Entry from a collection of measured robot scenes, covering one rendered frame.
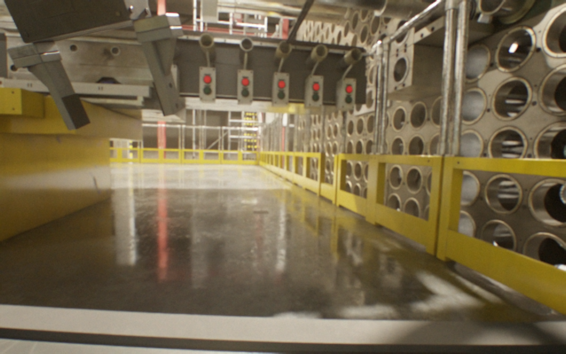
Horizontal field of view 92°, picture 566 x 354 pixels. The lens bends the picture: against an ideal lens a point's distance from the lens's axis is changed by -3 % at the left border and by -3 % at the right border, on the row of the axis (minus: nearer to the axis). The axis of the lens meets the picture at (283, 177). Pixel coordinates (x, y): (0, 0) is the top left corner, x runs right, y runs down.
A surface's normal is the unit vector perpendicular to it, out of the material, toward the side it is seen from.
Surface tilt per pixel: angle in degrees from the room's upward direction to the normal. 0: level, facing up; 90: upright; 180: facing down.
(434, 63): 90
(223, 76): 90
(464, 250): 90
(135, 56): 90
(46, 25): 113
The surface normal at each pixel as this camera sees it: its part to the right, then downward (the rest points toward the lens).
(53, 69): 0.99, -0.09
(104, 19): -0.09, 0.47
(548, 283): -0.98, -0.01
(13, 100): 0.18, 0.09
